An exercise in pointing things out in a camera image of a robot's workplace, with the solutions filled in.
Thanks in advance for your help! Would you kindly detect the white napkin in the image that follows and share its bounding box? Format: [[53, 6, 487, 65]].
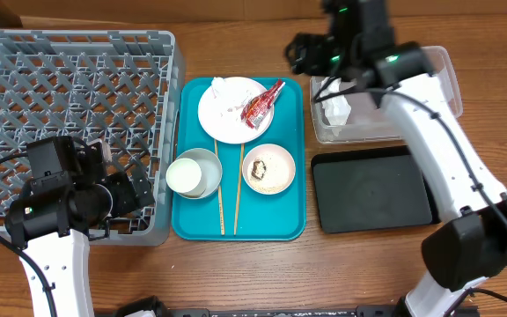
[[211, 77, 257, 121], [320, 77, 351, 136]]

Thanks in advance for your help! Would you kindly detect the red snack wrapper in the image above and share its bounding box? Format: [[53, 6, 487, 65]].
[[240, 78, 285, 129]]

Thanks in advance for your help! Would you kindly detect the grey bowl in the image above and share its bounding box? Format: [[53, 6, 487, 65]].
[[177, 148, 223, 199]]

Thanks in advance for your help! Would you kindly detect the small white bowl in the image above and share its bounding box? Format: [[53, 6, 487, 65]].
[[242, 144, 296, 195]]

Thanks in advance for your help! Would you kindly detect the brown food scrap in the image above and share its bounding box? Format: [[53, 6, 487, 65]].
[[250, 159, 267, 181]]

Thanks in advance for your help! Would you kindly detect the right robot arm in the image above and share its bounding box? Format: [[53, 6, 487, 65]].
[[284, 0, 507, 316]]

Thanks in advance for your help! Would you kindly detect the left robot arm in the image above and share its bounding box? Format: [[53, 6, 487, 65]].
[[5, 167, 153, 316]]

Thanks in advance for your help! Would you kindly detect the grey dishwasher rack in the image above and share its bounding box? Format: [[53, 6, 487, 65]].
[[0, 30, 187, 246]]

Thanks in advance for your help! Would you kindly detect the clear plastic bin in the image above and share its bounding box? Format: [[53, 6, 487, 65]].
[[311, 46, 463, 144]]

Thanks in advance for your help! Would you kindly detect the left wooden chopstick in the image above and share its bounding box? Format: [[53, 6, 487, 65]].
[[214, 139, 226, 236]]

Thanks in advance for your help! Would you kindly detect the wooden chopstick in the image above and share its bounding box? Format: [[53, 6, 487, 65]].
[[214, 139, 226, 236], [233, 144, 245, 236]]

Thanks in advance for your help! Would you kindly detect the large white plate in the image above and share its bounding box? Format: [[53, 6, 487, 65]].
[[197, 78, 275, 144]]

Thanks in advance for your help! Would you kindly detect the teal plastic tray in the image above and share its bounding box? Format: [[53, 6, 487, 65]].
[[172, 77, 306, 241]]

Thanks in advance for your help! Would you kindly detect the right wooden chopstick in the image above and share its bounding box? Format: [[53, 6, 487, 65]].
[[233, 144, 245, 236]]

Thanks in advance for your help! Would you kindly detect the black tray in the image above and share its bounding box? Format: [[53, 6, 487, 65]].
[[311, 145, 440, 234]]

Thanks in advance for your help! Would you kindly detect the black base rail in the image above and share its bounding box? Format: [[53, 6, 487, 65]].
[[88, 295, 481, 317]]

